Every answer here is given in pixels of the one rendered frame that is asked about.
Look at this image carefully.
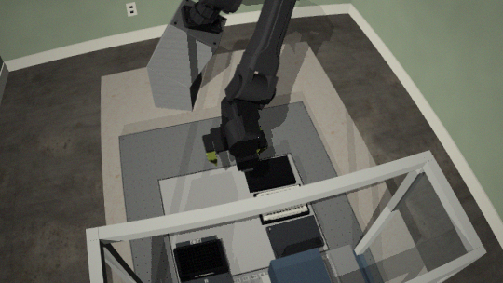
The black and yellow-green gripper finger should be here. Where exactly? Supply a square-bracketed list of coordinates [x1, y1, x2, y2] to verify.
[256, 146, 268, 154]
[206, 151, 217, 167]

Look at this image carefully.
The white well plate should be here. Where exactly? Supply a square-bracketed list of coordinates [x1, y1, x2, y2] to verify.
[256, 185, 307, 221]

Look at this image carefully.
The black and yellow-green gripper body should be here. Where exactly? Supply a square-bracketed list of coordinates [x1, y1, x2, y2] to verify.
[202, 127, 268, 154]

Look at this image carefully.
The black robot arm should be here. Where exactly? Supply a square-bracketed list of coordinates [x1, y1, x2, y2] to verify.
[181, 0, 296, 172]

